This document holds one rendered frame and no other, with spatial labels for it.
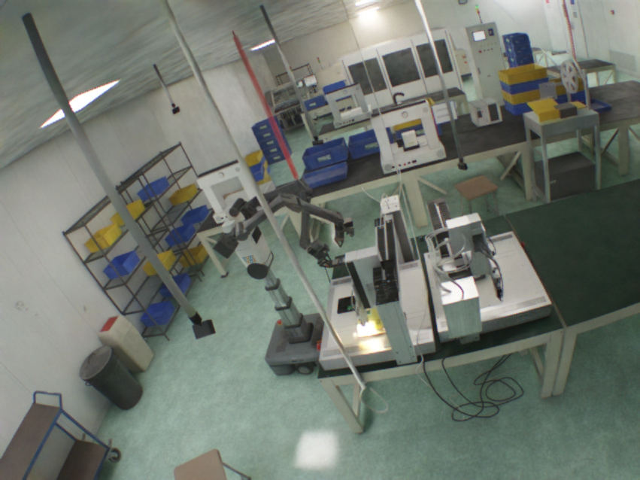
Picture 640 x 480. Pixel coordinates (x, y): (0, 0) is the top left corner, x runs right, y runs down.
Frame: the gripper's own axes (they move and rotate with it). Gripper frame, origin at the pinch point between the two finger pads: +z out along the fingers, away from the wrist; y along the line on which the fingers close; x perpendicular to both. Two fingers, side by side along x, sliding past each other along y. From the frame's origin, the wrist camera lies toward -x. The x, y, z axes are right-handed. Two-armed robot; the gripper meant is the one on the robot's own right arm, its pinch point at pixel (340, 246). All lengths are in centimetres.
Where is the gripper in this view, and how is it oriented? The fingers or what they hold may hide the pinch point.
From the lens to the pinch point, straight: 258.8
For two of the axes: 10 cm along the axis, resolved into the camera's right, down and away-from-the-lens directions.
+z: 1.0, 8.3, 5.4
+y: 1.4, -5.5, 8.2
